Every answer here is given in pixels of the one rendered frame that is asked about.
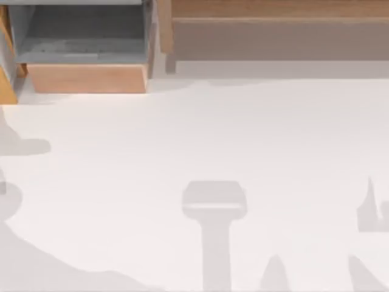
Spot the pale wooden drawer front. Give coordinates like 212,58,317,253
26,63,148,94

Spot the open wooden shelf unit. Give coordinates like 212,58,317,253
154,0,389,74

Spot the wooden cupboard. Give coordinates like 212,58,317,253
0,5,29,105

